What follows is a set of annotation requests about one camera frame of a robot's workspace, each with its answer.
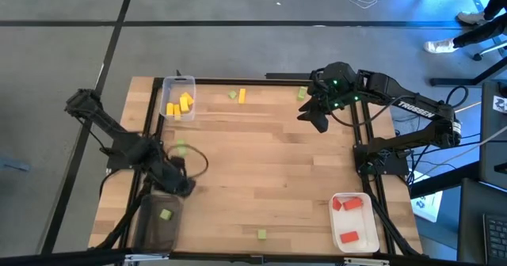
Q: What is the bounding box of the white printed tag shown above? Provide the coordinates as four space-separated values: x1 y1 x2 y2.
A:
492 94 507 114

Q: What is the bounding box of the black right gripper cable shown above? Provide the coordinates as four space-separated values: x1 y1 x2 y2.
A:
330 95 403 128

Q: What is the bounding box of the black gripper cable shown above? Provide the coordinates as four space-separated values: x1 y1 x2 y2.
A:
330 95 403 128
165 142 210 181

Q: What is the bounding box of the dark low desk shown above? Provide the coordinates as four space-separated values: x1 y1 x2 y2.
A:
457 177 507 266

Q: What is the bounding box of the dark smoky plastic bin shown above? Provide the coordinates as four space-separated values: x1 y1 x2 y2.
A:
132 193 183 255

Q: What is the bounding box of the white printed paper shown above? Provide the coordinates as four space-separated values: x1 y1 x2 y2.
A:
411 190 444 223

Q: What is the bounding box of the black floor cable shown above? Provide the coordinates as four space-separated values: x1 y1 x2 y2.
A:
395 113 482 168

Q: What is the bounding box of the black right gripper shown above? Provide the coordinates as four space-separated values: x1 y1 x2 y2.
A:
297 61 357 135

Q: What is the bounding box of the black keyboard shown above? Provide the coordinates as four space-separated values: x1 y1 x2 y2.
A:
482 212 507 266

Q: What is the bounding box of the grey cable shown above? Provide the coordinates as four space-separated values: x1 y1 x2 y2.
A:
407 125 507 180

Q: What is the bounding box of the white plastic bin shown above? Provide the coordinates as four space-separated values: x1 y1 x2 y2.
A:
327 192 380 254

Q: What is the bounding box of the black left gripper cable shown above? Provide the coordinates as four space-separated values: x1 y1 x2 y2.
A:
165 142 210 181

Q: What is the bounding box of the black table frame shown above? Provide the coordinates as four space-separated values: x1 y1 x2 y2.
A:
89 77 423 259

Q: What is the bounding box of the black desk foot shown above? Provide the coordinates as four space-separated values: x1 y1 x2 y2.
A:
429 55 507 87

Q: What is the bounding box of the black cable bundle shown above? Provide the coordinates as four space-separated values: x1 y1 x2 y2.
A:
362 170 421 257
94 169 155 251

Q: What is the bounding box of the clear plastic bin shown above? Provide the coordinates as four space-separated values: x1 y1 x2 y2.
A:
159 74 197 122

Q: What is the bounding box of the yellow extension cord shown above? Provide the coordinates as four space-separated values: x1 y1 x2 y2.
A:
455 101 482 115

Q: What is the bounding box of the person's leg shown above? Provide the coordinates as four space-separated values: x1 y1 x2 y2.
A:
453 15 507 49
482 0 507 21

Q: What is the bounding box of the office chair base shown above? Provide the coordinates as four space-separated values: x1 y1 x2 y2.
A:
472 40 507 62

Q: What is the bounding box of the black crossbar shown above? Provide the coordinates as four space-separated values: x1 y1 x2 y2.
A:
0 249 507 266

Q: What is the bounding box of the red rectangular block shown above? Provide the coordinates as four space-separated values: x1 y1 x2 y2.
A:
341 196 364 211
340 230 360 245

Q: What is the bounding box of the person's shoe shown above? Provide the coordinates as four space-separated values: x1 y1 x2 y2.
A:
423 39 459 55
456 11 491 26

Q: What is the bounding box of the black bar device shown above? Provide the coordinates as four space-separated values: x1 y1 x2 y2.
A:
265 72 314 81

